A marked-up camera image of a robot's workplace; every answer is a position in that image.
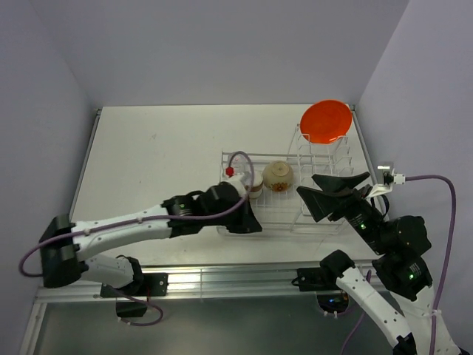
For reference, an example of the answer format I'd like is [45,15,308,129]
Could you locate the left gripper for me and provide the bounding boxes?
[203,193,261,233]

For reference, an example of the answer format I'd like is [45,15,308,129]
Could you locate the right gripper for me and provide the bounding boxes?
[295,169,388,251]

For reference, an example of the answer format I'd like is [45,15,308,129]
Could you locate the steel cup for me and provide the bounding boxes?
[249,175,264,199]

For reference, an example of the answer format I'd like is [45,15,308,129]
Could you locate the white ceramic bowl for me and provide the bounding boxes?
[262,160,294,192]

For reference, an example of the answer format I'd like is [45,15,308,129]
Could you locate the clear faceted glass tumbler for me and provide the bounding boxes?
[225,152,249,178]

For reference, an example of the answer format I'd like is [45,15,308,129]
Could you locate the orange plate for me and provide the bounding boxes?
[299,100,353,144]

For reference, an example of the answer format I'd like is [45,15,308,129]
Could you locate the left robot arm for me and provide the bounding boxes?
[39,183,262,295]

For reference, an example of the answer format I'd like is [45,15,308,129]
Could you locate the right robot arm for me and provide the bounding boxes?
[292,170,465,354]

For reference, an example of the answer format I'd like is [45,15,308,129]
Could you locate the clear acrylic dish rack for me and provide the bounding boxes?
[216,124,355,237]

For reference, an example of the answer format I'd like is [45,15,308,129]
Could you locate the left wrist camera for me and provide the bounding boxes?
[223,166,251,197]

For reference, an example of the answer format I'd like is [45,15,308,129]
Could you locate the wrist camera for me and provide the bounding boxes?
[366,162,406,199]
[223,166,251,197]

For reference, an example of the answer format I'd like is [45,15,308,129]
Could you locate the aluminium front rail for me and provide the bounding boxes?
[35,260,392,304]

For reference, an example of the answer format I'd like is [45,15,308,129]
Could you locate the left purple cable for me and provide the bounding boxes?
[18,150,256,327]

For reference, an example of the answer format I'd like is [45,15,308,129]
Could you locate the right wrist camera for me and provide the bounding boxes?
[366,162,406,199]

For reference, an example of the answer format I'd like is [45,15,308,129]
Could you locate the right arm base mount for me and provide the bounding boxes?
[291,267,350,317]

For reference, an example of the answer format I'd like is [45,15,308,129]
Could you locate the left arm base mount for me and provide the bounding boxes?
[100,273,169,327]

